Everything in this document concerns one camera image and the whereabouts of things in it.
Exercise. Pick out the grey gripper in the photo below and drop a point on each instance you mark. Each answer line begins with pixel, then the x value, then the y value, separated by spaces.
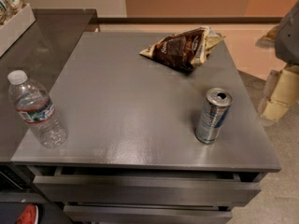
pixel 288 39

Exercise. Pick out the silver blue redbull can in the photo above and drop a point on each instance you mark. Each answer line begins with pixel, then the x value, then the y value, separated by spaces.
pixel 214 111

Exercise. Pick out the brown chip bag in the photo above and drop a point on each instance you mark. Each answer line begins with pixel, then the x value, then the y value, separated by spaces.
pixel 184 51

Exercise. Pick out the upper grey drawer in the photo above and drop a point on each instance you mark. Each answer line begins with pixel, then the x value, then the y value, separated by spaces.
pixel 147 187

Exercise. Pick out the grey drawer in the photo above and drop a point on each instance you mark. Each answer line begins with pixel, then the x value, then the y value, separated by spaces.
pixel 130 215
pixel 147 187

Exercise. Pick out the lower grey drawer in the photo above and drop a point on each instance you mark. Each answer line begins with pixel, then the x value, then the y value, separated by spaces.
pixel 130 215

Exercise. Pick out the clear plastic water bottle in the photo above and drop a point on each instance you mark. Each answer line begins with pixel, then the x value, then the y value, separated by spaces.
pixel 33 103

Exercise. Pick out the white snack box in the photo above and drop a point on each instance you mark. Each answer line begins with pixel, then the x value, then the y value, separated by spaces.
pixel 11 31

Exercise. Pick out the red object under counter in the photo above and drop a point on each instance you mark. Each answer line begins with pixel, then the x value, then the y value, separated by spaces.
pixel 29 215

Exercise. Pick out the packaged snacks in box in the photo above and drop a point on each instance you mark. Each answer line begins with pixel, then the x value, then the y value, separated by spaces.
pixel 9 8

